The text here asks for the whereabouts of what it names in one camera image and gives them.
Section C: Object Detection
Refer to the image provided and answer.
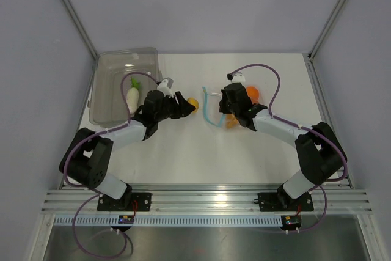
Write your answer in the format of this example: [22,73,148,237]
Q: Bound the frame post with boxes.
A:
[308,0,348,62]
[60,0,98,60]

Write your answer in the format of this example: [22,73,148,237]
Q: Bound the white slotted cable duct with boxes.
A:
[54,215,282,227]

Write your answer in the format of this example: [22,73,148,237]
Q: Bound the yellow fake fruit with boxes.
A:
[187,97,199,114]

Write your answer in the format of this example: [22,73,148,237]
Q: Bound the right frame post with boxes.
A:
[308,0,348,62]

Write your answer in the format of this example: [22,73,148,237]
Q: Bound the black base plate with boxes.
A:
[97,192,152,212]
[253,192,314,212]

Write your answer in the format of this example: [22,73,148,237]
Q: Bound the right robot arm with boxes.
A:
[219,83,347,210]

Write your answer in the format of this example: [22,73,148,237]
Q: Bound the left frame post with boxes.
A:
[60,0,98,60]

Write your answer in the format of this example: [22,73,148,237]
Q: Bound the aluminium mounting rail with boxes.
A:
[41,184,373,215]

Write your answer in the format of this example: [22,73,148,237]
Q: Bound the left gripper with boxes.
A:
[155,92,194,122]

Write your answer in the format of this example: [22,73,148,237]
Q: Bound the clear plastic container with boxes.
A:
[88,47,161,128]

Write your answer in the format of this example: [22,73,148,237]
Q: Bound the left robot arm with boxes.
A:
[59,90,196,211]

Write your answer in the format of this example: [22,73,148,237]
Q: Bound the left controller board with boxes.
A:
[118,215,134,224]

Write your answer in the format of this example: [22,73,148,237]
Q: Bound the orange fake fruit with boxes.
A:
[246,86,260,102]

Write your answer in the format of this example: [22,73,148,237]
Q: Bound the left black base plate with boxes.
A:
[97,192,152,212]

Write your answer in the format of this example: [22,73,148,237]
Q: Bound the controller board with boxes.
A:
[118,215,134,224]
[282,215,302,229]

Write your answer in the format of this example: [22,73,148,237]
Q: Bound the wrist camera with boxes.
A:
[157,78,174,97]
[227,72,246,83]

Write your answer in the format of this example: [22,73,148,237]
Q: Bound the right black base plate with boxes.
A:
[253,192,314,212]

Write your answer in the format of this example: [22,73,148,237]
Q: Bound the white fake radish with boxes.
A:
[126,78,141,114]

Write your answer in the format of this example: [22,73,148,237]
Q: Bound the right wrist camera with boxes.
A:
[227,72,246,83]

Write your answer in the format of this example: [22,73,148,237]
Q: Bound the zip top bag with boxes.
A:
[201,82,266,130]

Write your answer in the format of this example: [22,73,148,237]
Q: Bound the golden fake pastry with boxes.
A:
[223,114,239,129]

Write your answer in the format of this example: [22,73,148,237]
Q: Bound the right controller board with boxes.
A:
[282,215,302,229]

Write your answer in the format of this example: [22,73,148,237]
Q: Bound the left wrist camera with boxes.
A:
[157,78,174,97]

